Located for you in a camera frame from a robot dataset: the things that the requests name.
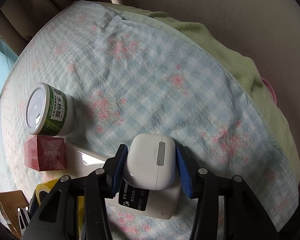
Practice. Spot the green blanket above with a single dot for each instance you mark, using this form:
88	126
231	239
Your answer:
246	73

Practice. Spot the blue pink patterned bedsheet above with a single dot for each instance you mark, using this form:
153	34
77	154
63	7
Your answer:
131	74

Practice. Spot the brown cardboard box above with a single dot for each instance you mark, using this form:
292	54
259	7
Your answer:
9	204

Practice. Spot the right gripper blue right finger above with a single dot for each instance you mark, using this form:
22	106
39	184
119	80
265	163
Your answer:
184	174

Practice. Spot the green jar white lid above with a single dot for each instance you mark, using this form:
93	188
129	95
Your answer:
49	111

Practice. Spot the red cosmetic box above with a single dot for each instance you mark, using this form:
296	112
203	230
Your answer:
45	153

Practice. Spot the yellow tape roll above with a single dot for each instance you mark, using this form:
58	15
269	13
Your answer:
41	191

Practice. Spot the white earbuds case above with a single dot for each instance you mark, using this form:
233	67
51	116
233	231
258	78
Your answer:
150	162

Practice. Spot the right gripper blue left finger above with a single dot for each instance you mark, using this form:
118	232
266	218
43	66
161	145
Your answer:
116	169

